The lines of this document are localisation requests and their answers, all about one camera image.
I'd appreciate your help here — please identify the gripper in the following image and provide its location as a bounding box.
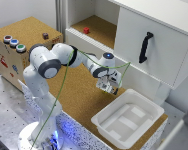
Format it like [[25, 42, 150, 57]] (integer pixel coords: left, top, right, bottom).
[[96, 73, 124, 95]]

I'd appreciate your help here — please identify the purple block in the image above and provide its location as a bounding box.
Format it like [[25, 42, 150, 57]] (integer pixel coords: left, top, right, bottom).
[[42, 32, 50, 40]]

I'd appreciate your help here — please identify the white plastic box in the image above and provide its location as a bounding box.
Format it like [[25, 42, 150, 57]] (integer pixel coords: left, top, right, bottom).
[[90, 88, 166, 150]]

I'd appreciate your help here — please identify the white sliding door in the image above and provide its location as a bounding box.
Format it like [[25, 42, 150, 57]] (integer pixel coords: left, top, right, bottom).
[[113, 6, 188, 91]]

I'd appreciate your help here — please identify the white cabinet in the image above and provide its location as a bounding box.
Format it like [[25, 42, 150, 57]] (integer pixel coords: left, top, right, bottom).
[[64, 0, 188, 108]]

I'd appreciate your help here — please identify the green button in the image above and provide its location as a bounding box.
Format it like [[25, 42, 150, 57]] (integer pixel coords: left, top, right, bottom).
[[15, 43, 27, 54]]

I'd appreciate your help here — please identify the wooden drawer box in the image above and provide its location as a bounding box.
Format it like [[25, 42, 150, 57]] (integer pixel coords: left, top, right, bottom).
[[0, 16, 65, 92]]

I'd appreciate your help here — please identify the blue button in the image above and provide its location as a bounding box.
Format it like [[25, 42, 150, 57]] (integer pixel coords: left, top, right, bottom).
[[9, 38, 20, 48]]

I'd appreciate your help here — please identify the red button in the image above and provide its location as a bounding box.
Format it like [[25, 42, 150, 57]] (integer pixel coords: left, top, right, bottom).
[[3, 34, 13, 44]]

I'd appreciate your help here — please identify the green cable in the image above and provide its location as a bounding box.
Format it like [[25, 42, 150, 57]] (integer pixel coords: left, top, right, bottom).
[[28, 49, 132, 150]]

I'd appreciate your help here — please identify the black door handle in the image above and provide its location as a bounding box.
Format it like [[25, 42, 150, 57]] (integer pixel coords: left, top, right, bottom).
[[138, 31, 155, 65]]

